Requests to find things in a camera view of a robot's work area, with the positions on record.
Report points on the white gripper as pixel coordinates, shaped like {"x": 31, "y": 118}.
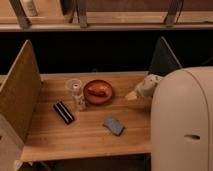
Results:
{"x": 145, "y": 88}

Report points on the orange ceramic bowl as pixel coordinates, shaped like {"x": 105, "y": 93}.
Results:
{"x": 98, "y": 85}

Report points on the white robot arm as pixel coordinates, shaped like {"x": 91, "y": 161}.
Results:
{"x": 181, "y": 118}

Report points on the sausage in bowl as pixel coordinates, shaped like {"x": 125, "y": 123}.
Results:
{"x": 97, "y": 93}

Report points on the blue sponge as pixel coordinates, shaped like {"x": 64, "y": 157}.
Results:
{"x": 114, "y": 126}

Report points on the right dark side panel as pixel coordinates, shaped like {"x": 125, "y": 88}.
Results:
{"x": 164, "y": 61}

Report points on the clear plastic bottle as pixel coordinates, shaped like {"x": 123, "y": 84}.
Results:
{"x": 79, "y": 97}

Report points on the clear plastic cup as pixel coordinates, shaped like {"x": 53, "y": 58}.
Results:
{"x": 73, "y": 84}

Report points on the black striped box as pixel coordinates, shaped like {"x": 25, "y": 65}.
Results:
{"x": 63, "y": 112}

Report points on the left wooden side panel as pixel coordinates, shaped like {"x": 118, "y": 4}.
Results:
{"x": 19, "y": 93}

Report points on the white bottle on shelf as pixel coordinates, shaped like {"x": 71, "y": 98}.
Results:
{"x": 30, "y": 7}

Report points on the wooden shelf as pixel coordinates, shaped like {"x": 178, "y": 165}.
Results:
{"x": 106, "y": 15}

